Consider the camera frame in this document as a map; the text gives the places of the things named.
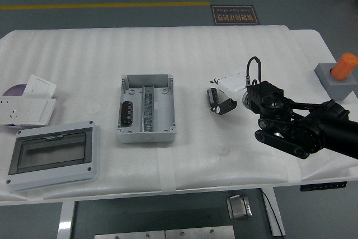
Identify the small grey metal plate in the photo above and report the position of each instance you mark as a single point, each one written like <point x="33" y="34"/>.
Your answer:
<point x="128" y="235"/>

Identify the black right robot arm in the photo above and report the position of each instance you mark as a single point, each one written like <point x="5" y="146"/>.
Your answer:
<point x="305" y="127"/>

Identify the black floor sign orange text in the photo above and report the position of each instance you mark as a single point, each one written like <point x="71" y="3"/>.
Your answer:
<point x="235" y="15"/>

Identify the black cylindrical battery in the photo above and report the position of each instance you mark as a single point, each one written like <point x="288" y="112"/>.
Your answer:
<point x="127" y="113"/>
<point x="212" y="97"/>

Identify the white foam mat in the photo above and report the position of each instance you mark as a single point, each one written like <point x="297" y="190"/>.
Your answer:
<point x="195" y="54"/>

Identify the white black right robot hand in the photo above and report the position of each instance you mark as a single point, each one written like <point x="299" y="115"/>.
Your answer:
<point x="232" y="85"/>

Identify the metal mounting rail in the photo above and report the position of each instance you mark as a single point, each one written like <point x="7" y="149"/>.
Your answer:
<point x="148" y="110"/>

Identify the purple disc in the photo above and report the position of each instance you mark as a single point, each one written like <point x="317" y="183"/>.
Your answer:
<point x="15" y="90"/>

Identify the white wide switch panel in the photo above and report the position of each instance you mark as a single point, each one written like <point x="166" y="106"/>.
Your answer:
<point x="35" y="111"/>

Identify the black table control panel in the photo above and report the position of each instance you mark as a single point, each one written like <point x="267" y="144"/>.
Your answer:
<point x="323" y="186"/>

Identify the grey open junction box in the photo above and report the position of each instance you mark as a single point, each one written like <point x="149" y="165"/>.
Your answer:
<point x="162" y="110"/>

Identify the orange cylinder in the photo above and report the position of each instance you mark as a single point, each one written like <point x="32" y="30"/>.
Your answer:
<point x="343" y="66"/>

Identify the large grey metal plate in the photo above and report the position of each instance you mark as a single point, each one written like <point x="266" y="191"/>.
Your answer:
<point x="200" y="233"/>

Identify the white square switch panel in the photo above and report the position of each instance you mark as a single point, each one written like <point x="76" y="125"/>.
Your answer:
<point x="39" y="86"/>

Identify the white table leg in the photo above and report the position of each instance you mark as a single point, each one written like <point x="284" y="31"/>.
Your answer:
<point x="66" y="222"/>
<point x="277" y="213"/>

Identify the grey block holder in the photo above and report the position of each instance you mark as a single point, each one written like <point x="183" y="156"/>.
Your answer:
<point x="339" y="88"/>

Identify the grey cover with dark window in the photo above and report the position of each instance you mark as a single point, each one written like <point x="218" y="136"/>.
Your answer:
<point x="53" y="152"/>

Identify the white socket panel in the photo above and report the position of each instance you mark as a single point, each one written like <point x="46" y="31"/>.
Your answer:
<point x="9" y="108"/>

